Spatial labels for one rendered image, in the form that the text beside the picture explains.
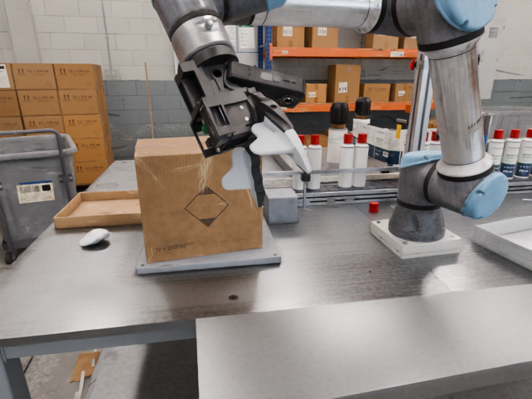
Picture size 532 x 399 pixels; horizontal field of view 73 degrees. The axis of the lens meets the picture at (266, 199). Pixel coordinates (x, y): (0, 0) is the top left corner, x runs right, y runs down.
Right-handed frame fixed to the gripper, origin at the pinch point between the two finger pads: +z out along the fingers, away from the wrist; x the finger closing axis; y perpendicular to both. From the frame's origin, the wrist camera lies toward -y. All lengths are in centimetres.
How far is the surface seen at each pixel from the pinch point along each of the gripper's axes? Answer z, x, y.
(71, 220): -26, -85, 24
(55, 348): 7, -50, 36
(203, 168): -16.9, -38.9, -5.5
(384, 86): -119, -303, -405
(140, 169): -21.7, -40.5, 7.8
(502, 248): 33, -24, -68
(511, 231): 34, -30, -85
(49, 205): -82, -248, 34
